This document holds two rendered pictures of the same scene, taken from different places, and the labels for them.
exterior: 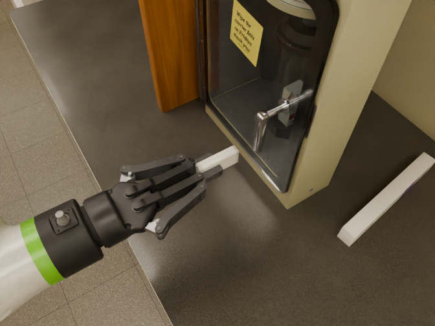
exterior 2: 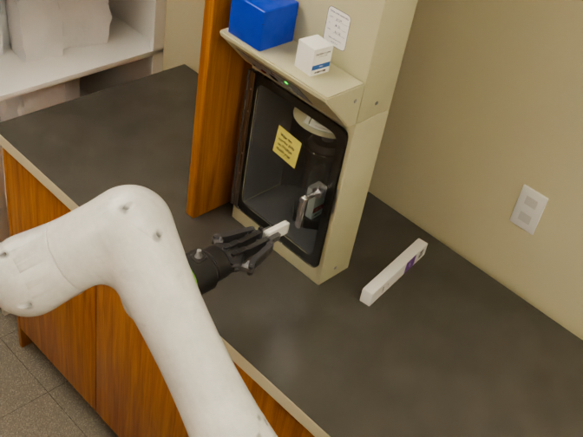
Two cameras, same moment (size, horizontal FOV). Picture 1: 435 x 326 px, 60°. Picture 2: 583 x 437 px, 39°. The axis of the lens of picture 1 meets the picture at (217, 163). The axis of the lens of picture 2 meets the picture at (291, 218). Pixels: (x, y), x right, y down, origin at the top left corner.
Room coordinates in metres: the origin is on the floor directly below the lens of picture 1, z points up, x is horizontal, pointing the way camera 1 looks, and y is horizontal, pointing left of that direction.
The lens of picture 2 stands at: (-1.01, 0.44, 2.32)
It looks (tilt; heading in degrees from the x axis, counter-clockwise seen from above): 39 degrees down; 341
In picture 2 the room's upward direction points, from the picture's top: 11 degrees clockwise
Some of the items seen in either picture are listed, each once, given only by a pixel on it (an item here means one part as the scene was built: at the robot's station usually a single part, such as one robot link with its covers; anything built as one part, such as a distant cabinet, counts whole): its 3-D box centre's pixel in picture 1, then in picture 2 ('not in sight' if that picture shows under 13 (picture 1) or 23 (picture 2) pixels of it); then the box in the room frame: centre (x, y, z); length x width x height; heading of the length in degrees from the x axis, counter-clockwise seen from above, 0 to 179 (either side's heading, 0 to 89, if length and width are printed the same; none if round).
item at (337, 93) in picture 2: not in sight; (286, 76); (0.47, -0.01, 1.46); 0.32 x 0.12 x 0.10; 32
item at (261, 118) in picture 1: (268, 127); (306, 208); (0.39, -0.08, 1.17); 0.05 x 0.03 x 0.10; 122
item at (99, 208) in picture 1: (123, 210); (222, 259); (0.25, 0.13, 1.14); 0.09 x 0.08 x 0.07; 122
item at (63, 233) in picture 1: (72, 235); (195, 271); (0.21, 0.20, 1.15); 0.09 x 0.06 x 0.12; 32
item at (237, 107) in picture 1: (246, 70); (284, 172); (0.49, -0.05, 1.19); 0.30 x 0.01 x 0.40; 32
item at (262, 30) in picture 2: not in sight; (263, 16); (0.55, 0.04, 1.56); 0.10 x 0.10 x 0.09; 32
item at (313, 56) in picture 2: not in sight; (313, 55); (0.42, -0.04, 1.54); 0.05 x 0.05 x 0.06; 27
